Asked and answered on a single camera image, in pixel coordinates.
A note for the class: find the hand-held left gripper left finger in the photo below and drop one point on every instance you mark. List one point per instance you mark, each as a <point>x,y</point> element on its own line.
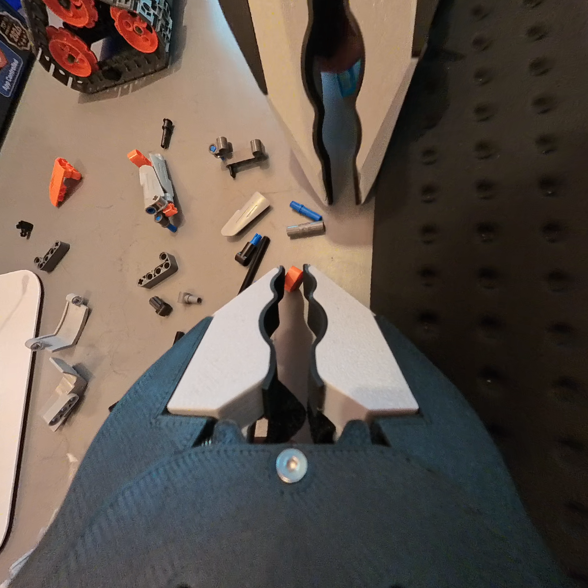
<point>220,367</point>

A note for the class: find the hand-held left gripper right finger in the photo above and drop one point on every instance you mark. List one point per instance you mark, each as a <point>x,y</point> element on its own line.
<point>363,367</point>

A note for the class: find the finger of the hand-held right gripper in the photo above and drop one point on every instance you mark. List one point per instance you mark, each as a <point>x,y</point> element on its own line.
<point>276,55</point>
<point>390,55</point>

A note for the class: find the small orange piece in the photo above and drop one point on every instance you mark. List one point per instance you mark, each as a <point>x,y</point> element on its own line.
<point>294,278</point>

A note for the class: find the black connector with blue pin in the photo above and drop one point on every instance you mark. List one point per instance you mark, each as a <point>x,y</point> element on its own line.
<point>248,248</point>

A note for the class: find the grey elbow connector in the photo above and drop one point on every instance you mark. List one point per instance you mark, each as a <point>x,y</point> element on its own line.
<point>190,299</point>

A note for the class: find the black stubby connector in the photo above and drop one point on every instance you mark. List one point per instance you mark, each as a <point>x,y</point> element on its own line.
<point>161,306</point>

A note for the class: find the medium black axle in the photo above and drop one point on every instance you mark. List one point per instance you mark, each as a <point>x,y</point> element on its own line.
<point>257,266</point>

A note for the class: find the dark grey bent beam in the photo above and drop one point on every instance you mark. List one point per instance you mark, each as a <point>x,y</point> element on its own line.
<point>158,270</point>

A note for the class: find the small black piece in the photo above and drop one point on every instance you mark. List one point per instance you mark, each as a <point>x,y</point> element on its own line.
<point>166,133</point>

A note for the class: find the black orange tracked robot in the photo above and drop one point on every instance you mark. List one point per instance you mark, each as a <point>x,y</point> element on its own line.
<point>92,41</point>

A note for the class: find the grey tube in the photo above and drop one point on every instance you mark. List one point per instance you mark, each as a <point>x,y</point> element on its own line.
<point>305,228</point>

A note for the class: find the light grey long bar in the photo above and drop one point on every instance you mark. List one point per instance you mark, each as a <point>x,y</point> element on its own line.
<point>245,214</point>

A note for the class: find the blue pin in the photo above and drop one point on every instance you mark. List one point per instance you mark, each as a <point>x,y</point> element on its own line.
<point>306,211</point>

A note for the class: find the white orange assembled part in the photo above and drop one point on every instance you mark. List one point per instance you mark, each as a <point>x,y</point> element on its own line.
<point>156,188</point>

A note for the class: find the dark grey short beam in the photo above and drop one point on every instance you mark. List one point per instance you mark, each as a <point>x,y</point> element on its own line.
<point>52,255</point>

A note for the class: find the white book stand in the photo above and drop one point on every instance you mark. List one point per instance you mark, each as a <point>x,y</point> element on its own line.
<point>18,386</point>

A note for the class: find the orange triangular panel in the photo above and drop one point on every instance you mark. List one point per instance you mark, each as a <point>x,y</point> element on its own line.
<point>62,181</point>

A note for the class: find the robot kit box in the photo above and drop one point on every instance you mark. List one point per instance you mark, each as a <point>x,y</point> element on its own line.
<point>9,73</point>

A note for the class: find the small black clip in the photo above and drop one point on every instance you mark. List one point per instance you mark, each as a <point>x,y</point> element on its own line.
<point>24,228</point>

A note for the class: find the light grey bracket piece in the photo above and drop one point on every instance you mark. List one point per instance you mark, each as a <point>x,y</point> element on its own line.
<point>60,326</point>
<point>64,390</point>

